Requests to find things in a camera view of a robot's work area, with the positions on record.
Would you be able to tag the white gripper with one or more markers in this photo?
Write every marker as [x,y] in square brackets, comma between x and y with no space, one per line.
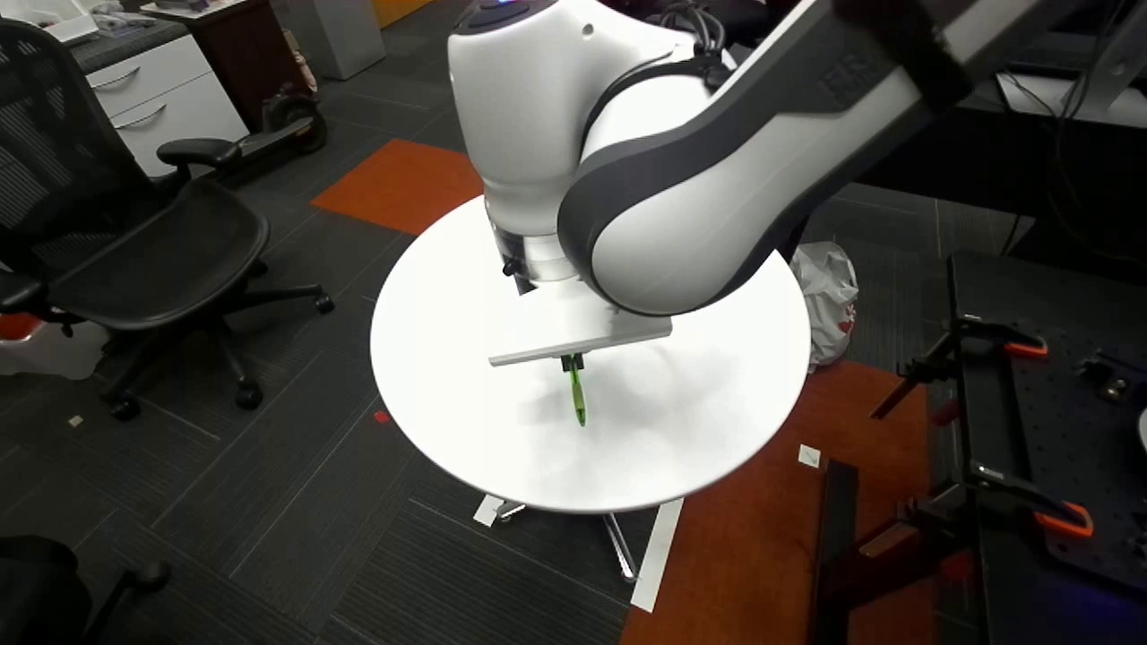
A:
[587,339]

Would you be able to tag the green pen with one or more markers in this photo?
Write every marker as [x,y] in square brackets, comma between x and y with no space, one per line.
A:
[577,398]

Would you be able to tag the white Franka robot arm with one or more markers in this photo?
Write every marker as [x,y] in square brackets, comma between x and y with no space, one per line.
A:
[526,107]

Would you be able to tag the metal table base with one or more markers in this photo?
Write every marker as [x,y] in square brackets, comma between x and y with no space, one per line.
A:
[659,555]

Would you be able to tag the small white paper scrap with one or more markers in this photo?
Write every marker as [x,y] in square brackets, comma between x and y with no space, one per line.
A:
[812,457]

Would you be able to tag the white plastic bag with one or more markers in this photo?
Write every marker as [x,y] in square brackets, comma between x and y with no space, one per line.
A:
[826,305]

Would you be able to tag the grey bin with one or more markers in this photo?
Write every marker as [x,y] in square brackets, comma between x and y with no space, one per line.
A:
[329,35]

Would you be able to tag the black mesh office chair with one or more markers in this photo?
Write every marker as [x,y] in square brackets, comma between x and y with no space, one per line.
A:
[156,256]

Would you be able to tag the black workbench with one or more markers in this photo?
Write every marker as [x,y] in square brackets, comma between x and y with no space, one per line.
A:
[1053,418]

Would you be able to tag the white drawer cabinet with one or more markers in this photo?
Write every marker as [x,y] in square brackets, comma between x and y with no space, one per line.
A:
[165,100]

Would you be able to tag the white floor box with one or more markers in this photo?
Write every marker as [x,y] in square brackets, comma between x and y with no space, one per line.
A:
[55,351]

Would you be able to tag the small black device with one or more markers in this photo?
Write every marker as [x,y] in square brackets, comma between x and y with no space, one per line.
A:
[1114,378]

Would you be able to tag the white paper sheet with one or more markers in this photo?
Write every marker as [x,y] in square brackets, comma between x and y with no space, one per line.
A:
[1078,100]

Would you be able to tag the black upright post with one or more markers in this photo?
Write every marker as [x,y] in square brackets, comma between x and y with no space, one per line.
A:
[838,548]

